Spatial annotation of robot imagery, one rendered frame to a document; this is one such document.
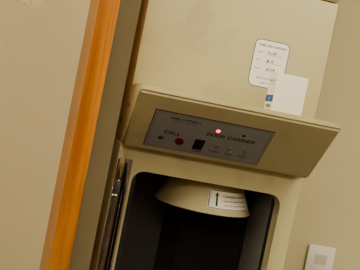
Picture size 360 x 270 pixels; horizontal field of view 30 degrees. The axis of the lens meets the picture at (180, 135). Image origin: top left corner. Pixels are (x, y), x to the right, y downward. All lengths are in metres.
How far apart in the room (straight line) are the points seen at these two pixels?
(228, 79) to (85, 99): 0.26
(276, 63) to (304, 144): 0.15
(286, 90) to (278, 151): 0.10
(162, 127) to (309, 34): 0.31
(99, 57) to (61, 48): 0.52
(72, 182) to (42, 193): 0.53
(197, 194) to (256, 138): 0.17
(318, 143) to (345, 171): 0.60
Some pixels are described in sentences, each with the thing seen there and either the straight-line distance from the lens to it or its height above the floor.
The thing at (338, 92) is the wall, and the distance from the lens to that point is 1.66.
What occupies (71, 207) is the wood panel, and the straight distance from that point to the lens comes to 1.02.
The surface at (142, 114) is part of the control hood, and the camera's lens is 1.02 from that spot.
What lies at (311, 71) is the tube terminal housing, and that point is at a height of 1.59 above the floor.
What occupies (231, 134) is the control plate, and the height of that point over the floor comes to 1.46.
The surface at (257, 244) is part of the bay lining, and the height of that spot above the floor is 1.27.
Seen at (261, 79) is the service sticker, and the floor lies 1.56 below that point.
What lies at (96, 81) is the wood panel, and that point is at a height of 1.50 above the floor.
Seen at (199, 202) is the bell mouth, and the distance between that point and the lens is 1.16.
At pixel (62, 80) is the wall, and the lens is 1.52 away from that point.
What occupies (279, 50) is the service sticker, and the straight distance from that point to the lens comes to 1.15.
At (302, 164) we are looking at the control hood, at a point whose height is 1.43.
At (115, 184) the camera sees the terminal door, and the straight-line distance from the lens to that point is 0.79.
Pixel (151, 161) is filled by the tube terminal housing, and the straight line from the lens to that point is 1.11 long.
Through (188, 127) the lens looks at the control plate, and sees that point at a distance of 1.04.
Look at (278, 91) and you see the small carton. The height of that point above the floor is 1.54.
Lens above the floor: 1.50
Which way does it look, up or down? 3 degrees down
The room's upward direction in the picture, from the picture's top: 11 degrees clockwise
